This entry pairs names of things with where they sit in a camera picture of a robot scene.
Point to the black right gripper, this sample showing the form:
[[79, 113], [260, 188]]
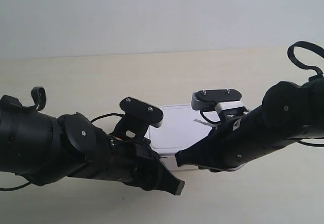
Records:
[[229, 148]]

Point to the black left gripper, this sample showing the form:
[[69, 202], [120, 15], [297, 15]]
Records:
[[132, 163]]

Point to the white lidded plastic container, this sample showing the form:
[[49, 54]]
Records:
[[181, 128]]

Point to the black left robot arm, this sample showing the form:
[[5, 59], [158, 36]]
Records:
[[44, 149]]

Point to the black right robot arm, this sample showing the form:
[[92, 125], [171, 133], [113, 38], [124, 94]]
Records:
[[288, 114]]

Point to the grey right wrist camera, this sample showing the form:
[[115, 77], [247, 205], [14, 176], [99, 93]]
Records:
[[225, 102]]

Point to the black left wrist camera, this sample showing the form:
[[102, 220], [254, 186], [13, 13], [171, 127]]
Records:
[[138, 117]]

